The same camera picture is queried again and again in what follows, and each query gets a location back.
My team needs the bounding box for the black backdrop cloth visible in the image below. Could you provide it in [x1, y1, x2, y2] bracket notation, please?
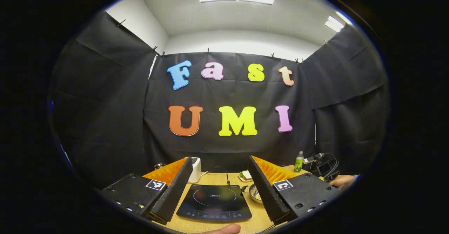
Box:
[49, 11, 390, 189]

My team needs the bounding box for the steel pot with black handle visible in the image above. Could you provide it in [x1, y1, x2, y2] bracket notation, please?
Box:
[241, 183, 264, 205]

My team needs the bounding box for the green drink bottle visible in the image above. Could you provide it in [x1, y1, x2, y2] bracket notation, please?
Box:
[294, 151, 304, 173]

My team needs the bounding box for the white toaster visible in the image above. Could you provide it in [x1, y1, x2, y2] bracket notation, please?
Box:
[186, 157, 202, 183]

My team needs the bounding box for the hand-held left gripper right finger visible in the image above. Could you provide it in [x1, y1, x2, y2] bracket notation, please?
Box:
[247, 155, 341, 226]

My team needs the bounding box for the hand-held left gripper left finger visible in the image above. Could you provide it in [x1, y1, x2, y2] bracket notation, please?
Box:
[101, 157, 193, 226]

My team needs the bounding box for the black power cable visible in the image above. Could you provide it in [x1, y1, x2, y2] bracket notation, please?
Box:
[209, 166, 230, 186]

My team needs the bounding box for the black induction cooktop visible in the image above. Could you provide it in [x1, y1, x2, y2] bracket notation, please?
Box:
[176, 184, 252, 222]

